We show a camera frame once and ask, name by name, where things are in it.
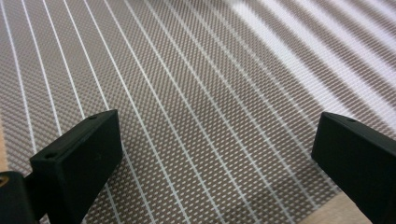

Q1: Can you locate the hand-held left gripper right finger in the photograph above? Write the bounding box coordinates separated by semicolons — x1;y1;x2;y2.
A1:
310;111;396;224

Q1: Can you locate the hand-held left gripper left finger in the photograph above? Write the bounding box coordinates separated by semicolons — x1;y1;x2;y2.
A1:
29;108;124;224

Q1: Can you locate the brown woven striped placemat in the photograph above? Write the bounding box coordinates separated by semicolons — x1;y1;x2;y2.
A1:
0;0;396;224

